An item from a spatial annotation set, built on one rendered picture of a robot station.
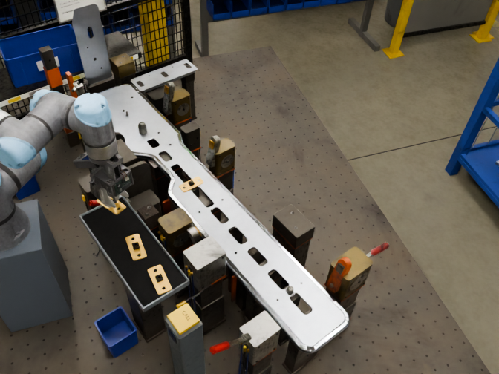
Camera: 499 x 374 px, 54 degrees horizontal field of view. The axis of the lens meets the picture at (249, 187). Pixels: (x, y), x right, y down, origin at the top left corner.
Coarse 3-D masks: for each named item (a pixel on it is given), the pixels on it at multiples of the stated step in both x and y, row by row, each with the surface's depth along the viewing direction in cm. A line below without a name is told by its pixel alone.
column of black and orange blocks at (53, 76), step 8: (40, 48) 191; (48, 48) 191; (48, 56) 192; (48, 64) 194; (48, 72) 196; (56, 72) 198; (48, 80) 199; (56, 80) 200; (56, 88) 202; (64, 128) 219; (72, 136) 222; (72, 144) 225
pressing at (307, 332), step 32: (128, 96) 205; (128, 128) 191; (160, 128) 192; (160, 160) 180; (192, 160) 181; (192, 192) 170; (224, 192) 171; (224, 224) 161; (256, 224) 162; (288, 256) 154; (256, 288) 146; (320, 288) 147; (288, 320) 139; (320, 320) 140
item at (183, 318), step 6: (186, 306) 123; (174, 312) 122; (180, 312) 122; (186, 312) 122; (192, 312) 122; (168, 318) 122; (174, 318) 121; (180, 318) 121; (186, 318) 121; (192, 318) 121; (198, 318) 121; (174, 324) 120; (180, 324) 120; (186, 324) 120; (192, 324) 120; (180, 330) 119; (186, 330) 120
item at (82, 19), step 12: (84, 12) 187; (96, 12) 190; (72, 24) 188; (84, 24) 191; (96, 24) 194; (84, 36) 194; (96, 36) 197; (84, 48) 197; (96, 48) 200; (84, 60) 200; (96, 60) 204; (108, 60) 207; (84, 72) 203; (96, 72) 207; (108, 72) 211
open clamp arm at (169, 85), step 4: (168, 84) 192; (172, 84) 193; (164, 88) 194; (168, 88) 193; (172, 88) 193; (164, 92) 196; (168, 92) 194; (172, 92) 194; (164, 96) 197; (168, 96) 195; (172, 96) 196; (164, 100) 198; (168, 100) 196; (164, 104) 199; (168, 104) 197; (164, 108) 199; (168, 108) 198; (164, 112) 201; (168, 112) 200
